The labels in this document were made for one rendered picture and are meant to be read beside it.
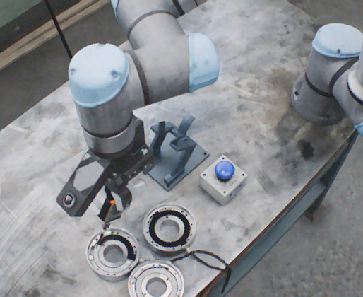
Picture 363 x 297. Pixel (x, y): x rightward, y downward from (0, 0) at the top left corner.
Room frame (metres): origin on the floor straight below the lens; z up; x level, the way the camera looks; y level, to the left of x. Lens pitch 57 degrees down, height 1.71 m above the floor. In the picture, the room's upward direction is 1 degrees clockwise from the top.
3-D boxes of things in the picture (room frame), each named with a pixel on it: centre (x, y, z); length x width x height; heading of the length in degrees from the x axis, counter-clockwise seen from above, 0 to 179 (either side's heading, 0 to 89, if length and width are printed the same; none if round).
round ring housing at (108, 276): (0.32, 0.13, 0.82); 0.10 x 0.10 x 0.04
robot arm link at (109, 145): (0.39, 0.11, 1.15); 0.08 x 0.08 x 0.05
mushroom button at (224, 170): (0.49, -0.09, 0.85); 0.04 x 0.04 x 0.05
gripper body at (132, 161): (0.40, 0.10, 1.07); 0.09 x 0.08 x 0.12; 136
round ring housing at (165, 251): (0.38, 0.02, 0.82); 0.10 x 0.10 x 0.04
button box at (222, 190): (0.49, -0.09, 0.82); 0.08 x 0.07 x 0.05; 136
